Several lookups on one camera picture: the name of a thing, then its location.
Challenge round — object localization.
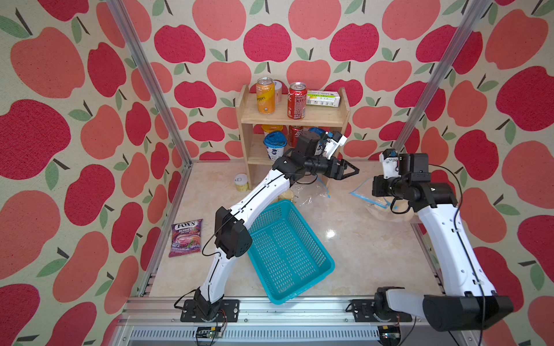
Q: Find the clear zip-top bag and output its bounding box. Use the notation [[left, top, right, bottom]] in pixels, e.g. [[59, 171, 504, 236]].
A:
[[350, 178, 419, 223], [275, 176, 330, 208]]

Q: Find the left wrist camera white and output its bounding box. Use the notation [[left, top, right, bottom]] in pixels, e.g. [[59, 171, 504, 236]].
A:
[[319, 131, 348, 159]]

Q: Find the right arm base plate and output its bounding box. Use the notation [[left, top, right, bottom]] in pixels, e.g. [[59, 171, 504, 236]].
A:
[[345, 299, 413, 324]]

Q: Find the teal plastic basket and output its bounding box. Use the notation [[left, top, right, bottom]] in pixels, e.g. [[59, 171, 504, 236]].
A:
[[248, 200, 335, 305]]

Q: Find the small red can lower shelf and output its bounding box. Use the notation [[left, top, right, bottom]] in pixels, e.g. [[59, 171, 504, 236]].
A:
[[288, 125, 304, 148]]

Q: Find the purple candy packet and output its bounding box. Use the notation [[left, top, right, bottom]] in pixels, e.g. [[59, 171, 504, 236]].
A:
[[169, 219, 203, 258]]

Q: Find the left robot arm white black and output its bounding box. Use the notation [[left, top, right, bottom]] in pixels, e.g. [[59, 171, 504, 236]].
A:
[[174, 131, 359, 322]]

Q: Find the yellow cup lower shelf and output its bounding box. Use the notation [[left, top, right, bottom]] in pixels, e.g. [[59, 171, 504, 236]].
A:
[[261, 125, 283, 135]]

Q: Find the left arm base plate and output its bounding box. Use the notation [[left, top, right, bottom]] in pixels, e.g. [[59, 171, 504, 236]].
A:
[[180, 298, 240, 323]]

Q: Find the pink can behind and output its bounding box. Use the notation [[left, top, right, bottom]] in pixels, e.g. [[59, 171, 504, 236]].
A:
[[274, 80, 283, 105]]

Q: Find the blue-lid yogurt cup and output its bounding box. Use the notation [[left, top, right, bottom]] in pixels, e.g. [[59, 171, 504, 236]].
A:
[[309, 127, 326, 136], [263, 131, 287, 161]]

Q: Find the right blue-lid yogurt cup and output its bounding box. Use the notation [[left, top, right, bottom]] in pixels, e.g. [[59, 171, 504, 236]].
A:
[[309, 127, 326, 136]]

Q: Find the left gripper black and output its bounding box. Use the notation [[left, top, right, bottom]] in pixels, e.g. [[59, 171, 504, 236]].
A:
[[304, 155, 359, 182]]

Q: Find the white green box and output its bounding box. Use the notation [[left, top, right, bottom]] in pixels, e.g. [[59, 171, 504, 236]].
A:
[[307, 90, 340, 108]]

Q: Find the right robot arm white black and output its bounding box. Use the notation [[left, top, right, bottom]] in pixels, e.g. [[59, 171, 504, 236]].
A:
[[372, 149, 514, 332]]

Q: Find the left blue-lid yogurt cup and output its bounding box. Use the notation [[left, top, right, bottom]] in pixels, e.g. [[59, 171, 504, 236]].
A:
[[263, 131, 287, 161]]

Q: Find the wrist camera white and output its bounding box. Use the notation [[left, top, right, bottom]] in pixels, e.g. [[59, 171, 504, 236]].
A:
[[379, 148, 400, 179], [319, 131, 348, 159]]

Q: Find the wooden two-tier shelf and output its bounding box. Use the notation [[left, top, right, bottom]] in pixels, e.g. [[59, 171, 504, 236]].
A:
[[235, 84, 351, 188]]

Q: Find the orange soda can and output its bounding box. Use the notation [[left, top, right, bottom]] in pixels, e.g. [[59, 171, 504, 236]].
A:
[[255, 77, 276, 115]]

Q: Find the red cola can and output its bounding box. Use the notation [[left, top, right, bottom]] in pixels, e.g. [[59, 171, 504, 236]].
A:
[[287, 82, 307, 120]]

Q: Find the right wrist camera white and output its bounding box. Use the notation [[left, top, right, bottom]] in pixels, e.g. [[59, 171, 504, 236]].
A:
[[379, 148, 400, 179]]

